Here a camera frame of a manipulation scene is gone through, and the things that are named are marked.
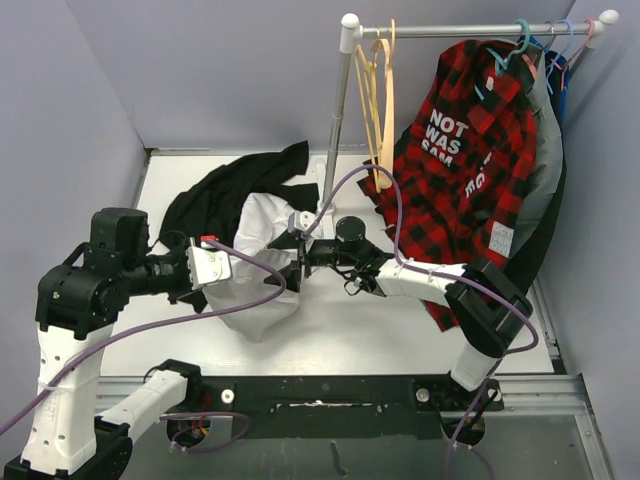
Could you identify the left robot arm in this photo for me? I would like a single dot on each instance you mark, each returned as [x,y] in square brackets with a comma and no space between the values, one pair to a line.
[78,303]

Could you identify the metal clothes rack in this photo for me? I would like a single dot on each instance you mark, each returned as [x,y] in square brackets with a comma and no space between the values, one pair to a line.
[353,32]

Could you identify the blue hanger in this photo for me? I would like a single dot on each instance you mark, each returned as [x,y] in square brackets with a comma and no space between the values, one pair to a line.
[560,50]

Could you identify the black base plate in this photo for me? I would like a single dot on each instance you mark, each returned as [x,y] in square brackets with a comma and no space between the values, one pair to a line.
[331,407]

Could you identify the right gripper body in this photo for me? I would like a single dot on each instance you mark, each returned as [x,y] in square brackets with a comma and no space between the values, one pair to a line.
[326,252]

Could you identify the blue garment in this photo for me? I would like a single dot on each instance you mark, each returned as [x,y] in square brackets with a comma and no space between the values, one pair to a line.
[556,77]

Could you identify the white shirt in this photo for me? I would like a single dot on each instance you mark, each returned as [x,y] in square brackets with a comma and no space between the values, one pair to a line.
[264,217]

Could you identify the black hanging garment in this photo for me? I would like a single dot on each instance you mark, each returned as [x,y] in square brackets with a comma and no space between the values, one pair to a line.
[523,268]

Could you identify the beige plastic hanger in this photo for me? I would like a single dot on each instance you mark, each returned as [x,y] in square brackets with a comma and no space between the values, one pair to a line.
[383,119]

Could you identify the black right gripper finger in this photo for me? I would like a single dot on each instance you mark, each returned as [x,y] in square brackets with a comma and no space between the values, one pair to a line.
[292,274]
[288,241]

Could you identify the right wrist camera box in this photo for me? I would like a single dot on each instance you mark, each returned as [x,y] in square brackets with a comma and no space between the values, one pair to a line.
[302,222]

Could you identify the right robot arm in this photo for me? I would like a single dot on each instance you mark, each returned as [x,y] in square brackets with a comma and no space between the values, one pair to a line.
[489,308]

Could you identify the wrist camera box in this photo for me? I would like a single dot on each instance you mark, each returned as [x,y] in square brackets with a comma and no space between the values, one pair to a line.
[206,266]
[302,222]

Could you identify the teal hanger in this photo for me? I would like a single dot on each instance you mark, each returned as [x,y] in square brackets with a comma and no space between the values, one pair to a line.
[501,63]

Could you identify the grey garment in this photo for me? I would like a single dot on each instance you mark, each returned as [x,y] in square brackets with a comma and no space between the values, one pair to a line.
[545,176]

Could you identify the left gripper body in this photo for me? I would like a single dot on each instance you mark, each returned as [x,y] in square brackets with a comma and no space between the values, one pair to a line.
[168,272]

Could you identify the pink hanger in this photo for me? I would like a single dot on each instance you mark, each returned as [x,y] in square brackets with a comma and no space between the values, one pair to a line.
[580,45]

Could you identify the yellow plastic hanger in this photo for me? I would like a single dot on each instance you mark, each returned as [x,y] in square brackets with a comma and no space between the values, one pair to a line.
[366,74]

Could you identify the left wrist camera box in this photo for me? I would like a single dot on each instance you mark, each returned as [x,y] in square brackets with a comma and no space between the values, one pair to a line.
[206,266]

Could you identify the red black plaid shirt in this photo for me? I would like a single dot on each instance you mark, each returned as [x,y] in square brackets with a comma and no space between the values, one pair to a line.
[463,163]

